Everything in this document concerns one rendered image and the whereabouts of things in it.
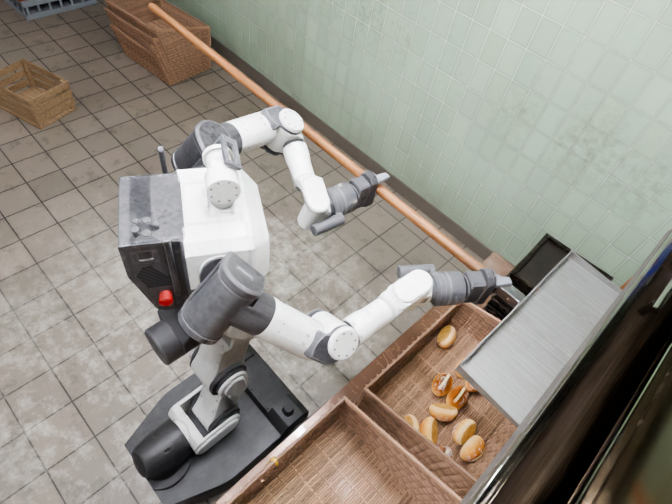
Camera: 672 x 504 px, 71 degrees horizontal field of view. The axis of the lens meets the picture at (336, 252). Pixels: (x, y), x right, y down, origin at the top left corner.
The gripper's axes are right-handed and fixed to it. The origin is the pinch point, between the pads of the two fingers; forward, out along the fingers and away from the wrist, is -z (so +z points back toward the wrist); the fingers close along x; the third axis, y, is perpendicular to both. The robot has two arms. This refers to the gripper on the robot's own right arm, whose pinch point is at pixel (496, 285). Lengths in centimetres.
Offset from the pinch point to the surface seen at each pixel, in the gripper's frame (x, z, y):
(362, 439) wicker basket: -60, 29, -19
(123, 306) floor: -120, 125, 75
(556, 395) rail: 24.0, 14.1, -37.7
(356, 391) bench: -62, 28, -2
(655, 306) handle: 26.9, -12.6, -23.7
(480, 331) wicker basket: -54, -23, 14
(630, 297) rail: 24.1, -11.5, -19.7
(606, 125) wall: -11, -89, 85
